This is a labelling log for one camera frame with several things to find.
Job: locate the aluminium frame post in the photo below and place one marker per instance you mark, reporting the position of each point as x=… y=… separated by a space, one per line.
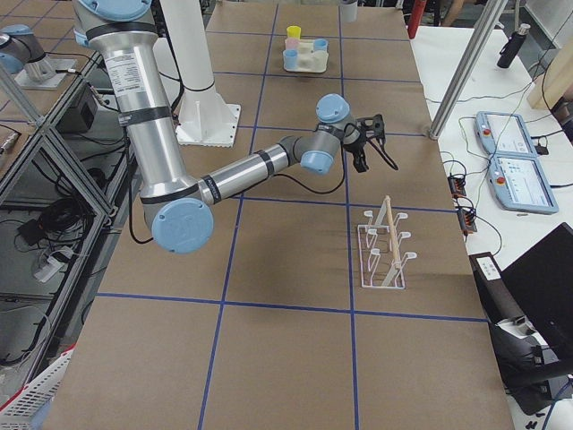
x=481 y=33

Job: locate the upper teach pendant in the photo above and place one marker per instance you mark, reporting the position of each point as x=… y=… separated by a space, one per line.
x=503 y=132

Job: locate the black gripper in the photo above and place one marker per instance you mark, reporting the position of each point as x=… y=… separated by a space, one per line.
x=356 y=150

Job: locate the white wire cup rack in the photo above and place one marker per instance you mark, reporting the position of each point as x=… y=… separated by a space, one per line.
x=376 y=268

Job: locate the black laptop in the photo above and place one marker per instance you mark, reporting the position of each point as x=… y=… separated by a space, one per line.
x=530 y=312

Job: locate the blue cup front row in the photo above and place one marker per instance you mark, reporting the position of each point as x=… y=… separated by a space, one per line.
x=320 y=45

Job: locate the black water bottle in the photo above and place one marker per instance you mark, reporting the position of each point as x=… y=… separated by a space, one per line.
x=511 y=48

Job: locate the teach pendant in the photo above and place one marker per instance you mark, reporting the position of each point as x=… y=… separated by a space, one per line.
x=503 y=132
x=519 y=184

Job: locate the yellow plastic cup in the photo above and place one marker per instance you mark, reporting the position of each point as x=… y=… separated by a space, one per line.
x=293 y=32

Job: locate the cream rabbit tray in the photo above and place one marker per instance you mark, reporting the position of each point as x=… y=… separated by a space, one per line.
x=308 y=61

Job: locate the red cylinder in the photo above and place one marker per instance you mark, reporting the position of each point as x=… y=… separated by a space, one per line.
x=415 y=18

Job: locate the pink plastic cup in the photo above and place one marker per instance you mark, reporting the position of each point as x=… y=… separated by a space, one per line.
x=292 y=43

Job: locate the blue cup back row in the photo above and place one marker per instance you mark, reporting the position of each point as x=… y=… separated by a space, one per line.
x=290 y=57

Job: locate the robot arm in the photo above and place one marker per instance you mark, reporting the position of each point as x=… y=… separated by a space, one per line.
x=177 y=206

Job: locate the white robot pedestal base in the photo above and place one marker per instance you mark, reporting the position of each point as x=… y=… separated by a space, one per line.
x=204 y=117

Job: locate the blue cup row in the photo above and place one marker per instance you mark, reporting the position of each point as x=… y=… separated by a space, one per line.
x=290 y=57
x=320 y=45

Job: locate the lower teach pendant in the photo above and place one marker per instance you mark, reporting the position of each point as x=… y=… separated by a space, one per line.
x=519 y=184

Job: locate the wooden rack handle rod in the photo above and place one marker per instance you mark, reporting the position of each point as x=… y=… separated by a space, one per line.
x=393 y=235

